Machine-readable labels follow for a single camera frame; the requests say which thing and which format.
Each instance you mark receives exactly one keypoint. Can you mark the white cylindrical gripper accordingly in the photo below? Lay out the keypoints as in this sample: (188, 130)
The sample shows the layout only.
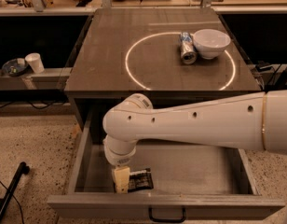
(120, 158)

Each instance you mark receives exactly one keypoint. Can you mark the black rxbar chocolate bar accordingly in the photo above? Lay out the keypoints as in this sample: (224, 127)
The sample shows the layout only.
(140, 180)

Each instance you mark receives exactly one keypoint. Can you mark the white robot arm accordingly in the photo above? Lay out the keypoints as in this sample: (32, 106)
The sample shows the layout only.
(256, 121)

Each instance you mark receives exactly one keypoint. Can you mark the grey open top drawer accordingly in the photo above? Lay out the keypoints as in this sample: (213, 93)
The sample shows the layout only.
(208, 182)

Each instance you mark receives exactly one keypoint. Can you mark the grey counter cabinet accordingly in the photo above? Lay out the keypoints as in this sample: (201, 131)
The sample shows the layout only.
(129, 50)

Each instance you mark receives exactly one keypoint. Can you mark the black pole on floor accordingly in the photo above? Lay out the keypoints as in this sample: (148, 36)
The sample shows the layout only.
(23, 169)

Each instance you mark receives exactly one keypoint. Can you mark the low grey side shelf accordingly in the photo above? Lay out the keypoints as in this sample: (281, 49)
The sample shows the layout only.
(50, 79)

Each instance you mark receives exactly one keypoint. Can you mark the silver blue soda can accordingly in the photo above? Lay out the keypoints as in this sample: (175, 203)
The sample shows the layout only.
(187, 50)

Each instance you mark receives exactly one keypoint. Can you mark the white paper cup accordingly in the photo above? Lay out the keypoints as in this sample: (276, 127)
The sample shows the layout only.
(35, 61)

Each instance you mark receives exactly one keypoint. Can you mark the dark round dish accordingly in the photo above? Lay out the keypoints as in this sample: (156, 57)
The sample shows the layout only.
(15, 67)

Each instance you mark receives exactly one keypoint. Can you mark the white ceramic bowl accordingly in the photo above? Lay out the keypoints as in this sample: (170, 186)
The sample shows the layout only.
(210, 43)

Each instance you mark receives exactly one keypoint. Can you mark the black drawer handle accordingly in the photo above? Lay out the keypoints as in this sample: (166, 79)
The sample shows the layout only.
(171, 216)

